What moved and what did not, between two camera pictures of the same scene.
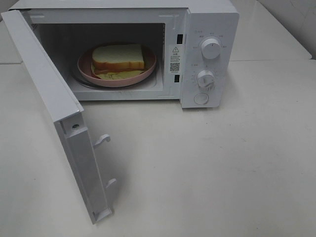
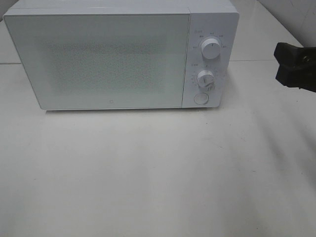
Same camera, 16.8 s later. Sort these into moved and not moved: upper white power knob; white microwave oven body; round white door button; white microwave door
Moved: white microwave door
Not moved: upper white power knob; white microwave oven body; round white door button
